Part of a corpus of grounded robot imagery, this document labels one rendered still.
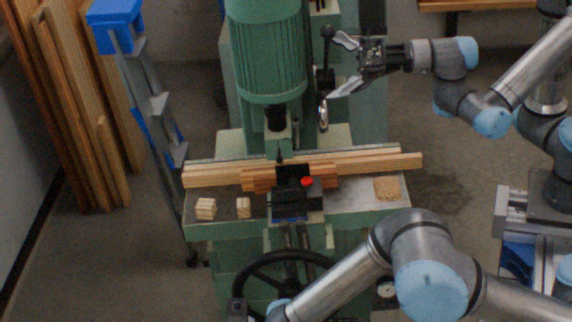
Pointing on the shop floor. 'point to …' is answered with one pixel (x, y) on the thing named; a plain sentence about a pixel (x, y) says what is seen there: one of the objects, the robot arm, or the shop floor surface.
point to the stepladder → (146, 103)
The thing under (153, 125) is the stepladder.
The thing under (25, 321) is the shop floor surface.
